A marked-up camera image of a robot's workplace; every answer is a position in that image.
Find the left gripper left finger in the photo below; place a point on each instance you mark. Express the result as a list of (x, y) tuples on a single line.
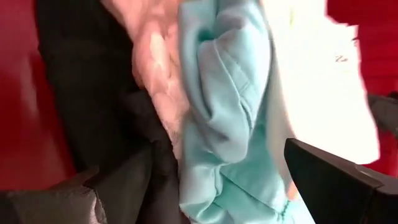
[(81, 180)]

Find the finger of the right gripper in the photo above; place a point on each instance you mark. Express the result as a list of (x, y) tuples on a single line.
[(385, 112)]

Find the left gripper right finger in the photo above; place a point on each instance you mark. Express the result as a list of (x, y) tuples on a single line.
[(326, 186)]

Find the white garment with label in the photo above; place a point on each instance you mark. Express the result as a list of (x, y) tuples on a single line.
[(317, 93)]

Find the teal garment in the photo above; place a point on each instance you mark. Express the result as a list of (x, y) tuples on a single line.
[(224, 93)]

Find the white lace garment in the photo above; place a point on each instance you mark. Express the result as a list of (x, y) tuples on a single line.
[(155, 62)]

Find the red plastic laundry bin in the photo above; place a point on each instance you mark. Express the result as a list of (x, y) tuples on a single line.
[(18, 93)]

